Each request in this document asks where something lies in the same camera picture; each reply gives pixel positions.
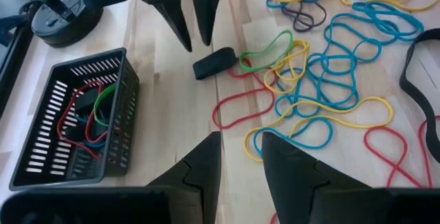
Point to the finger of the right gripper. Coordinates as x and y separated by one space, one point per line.
168 7
208 4

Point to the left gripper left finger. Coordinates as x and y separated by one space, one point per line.
203 169

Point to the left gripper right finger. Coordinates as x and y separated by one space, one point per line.
292 176

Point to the small black block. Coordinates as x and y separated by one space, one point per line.
214 64

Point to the wide black rubber band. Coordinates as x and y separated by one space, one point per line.
86 100

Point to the green rubber band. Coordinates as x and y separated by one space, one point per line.
292 42
96 109

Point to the black slotted plastic bin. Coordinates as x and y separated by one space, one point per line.
120 155

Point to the dark purple rubber band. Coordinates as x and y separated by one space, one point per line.
302 30

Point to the large black rubber band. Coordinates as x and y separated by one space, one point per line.
405 79

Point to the black desk lamp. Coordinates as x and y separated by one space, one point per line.
58 31

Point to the black aluminium table frame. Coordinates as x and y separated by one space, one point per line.
13 55

